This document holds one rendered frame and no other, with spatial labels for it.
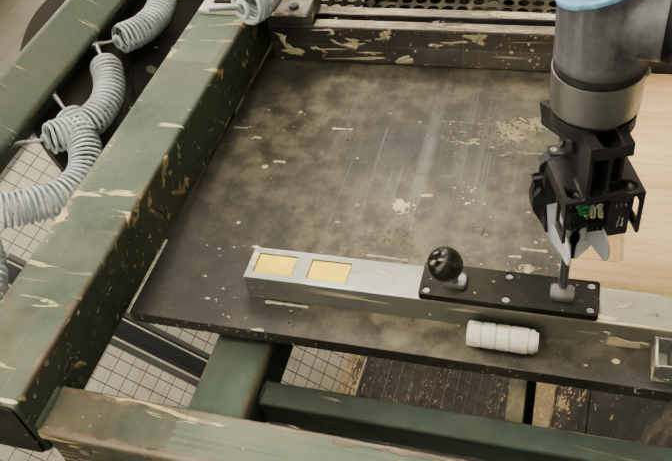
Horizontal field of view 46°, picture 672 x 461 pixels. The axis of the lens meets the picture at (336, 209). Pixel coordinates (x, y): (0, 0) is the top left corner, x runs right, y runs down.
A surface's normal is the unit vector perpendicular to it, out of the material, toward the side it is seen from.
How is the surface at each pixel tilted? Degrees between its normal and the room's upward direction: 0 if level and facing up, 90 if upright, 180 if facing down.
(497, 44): 90
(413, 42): 90
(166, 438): 55
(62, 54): 90
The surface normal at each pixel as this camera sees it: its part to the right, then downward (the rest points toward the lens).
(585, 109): -0.43, 0.68
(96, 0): 0.44, -0.51
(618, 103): 0.22, 0.66
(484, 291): -0.13, -0.70
